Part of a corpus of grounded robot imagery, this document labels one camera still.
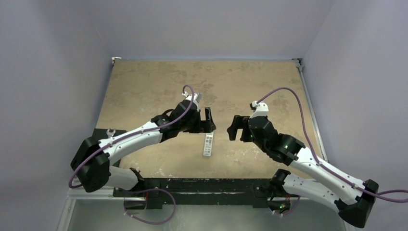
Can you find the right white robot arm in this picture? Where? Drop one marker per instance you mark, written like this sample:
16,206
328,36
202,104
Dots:
350,197

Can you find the aluminium frame rail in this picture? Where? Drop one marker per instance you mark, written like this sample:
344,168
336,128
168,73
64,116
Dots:
300,67

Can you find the black foam tool tray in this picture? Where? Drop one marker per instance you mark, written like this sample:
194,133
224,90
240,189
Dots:
100,133

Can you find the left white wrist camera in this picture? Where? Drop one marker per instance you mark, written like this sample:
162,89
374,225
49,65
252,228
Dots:
196,98

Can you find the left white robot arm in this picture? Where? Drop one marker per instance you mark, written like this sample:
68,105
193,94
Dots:
93,163

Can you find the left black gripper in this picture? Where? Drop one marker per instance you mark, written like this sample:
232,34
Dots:
210,126

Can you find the white remote control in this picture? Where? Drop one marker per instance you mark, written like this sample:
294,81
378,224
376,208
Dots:
208,142

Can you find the silver wrench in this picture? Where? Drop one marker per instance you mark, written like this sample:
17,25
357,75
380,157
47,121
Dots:
110,132

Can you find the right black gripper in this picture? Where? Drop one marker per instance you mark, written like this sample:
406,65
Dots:
241,128

